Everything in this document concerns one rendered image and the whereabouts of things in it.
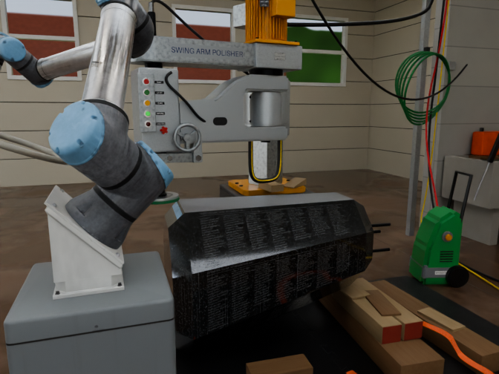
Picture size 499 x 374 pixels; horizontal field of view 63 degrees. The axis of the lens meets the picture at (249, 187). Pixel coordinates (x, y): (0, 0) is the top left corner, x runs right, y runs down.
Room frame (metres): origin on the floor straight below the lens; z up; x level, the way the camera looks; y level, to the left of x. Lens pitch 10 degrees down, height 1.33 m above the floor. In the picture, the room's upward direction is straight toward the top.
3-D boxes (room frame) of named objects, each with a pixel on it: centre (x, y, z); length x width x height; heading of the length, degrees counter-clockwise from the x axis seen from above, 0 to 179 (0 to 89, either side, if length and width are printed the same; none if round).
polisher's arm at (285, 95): (2.92, -0.12, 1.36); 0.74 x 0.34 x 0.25; 178
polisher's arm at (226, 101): (2.34, 0.14, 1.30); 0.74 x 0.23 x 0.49; 116
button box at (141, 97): (2.05, 0.51, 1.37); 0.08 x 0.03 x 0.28; 116
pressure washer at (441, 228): (3.10, -1.50, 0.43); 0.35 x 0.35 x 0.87; 2
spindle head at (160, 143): (2.22, 0.42, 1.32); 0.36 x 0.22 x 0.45; 116
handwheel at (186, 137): (2.13, 0.33, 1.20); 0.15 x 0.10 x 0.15; 116
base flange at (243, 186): (3.12, -0.12, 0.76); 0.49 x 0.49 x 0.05; 17
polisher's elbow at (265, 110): (2.47, -0.10, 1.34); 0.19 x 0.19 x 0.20
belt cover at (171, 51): (2.34, 0.18, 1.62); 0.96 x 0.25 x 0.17; 116
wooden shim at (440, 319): (2.20, -1.12, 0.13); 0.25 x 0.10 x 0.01; 26
